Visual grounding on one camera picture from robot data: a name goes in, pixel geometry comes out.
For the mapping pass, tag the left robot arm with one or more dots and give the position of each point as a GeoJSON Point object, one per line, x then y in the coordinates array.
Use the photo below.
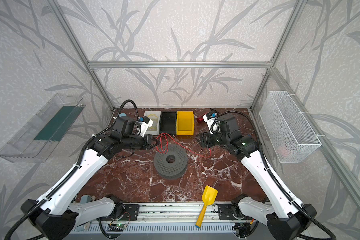
{"type": "Point", "coordinates": [54, 214]}

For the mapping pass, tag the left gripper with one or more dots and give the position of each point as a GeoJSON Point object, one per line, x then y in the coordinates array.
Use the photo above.
{"type": "Point", "coordinates": [147, 142]}

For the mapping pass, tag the black plastic bin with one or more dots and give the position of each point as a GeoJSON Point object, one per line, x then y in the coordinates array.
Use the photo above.
{"type": "Point", "coordinates": [167, 124]}

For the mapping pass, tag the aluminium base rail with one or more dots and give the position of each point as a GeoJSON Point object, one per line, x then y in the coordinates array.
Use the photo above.
{"type": "Point", "coordinates": [171, 218]}

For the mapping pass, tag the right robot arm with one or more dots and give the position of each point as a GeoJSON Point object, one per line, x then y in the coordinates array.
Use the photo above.
{"type": "Point", "coordinates": [286, 217]}

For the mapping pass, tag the white plastic bin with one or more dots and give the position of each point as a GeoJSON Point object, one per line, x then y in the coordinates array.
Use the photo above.
{"type": "Point", "coordinates": [155, 116]}

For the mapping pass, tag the white wire basket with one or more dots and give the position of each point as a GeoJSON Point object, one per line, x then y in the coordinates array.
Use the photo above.
{"type": "Point", "coordinates": [287, 125]}

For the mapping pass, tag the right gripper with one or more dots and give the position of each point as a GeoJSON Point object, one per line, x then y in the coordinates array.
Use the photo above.
{"type": "Point", "coordinates": [205, 139]}

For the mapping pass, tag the yellow toy shovel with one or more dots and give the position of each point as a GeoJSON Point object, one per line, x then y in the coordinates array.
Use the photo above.
{"type": "Point", "coordinates": [208, 197]}

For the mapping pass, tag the yellow plastic bin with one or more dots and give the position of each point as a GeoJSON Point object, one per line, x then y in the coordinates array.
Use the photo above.
{"type": "Point", "coordinates": [185, 123]}

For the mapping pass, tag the grey cable spool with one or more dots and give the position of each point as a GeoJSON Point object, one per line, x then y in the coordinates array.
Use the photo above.
{"type": "Point", "coordinates": [172, 164]}

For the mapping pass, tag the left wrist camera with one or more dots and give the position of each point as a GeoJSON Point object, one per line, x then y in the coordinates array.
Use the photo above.
{"type": "Point", "coordinates": [145, 123]}

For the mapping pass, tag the pink object in basket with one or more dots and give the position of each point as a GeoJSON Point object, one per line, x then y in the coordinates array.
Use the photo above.
{"type": "Point", "coordinates": [283, 151]}

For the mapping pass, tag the clear plastic wall tray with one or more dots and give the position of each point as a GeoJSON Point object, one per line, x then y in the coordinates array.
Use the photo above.
{"type": "Point", "coordinates": [36, 141]}

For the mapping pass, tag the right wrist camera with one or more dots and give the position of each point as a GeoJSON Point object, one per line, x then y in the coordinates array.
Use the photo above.
{"type": "Point", "coordinates": [212, 122]}

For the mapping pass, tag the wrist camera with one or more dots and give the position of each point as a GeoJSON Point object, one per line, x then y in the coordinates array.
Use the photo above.
{"type": "Point", "coordinates": [212, 122]}
{"type": "Point", "coordinates": [145, 123]}

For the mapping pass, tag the red black spray bottle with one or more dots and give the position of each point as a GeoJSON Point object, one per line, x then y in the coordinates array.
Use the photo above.
{"type": "Point", "coordinates": [200, 118]}

